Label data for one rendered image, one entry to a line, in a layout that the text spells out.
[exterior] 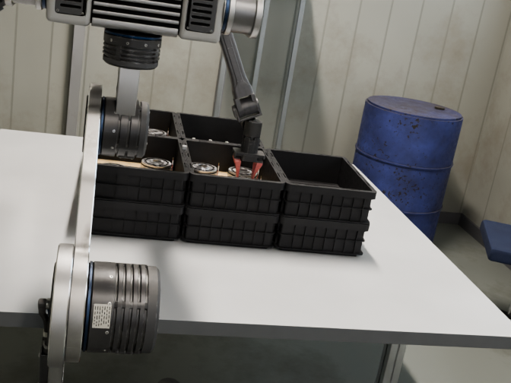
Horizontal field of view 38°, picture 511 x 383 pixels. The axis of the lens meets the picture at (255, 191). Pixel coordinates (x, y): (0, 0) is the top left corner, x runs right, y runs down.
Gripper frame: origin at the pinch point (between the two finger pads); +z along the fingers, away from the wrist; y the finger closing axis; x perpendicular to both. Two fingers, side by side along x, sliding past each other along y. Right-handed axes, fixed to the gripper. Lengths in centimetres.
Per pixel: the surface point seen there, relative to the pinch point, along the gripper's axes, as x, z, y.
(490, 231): -80, 36, -137
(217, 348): -40, 86, -7
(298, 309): 58, 18, -10
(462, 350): -51, 85, -123
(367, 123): -174, 9, -97
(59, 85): -215, 19, 80
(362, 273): 31, 18, -36
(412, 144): -153, 14, -118
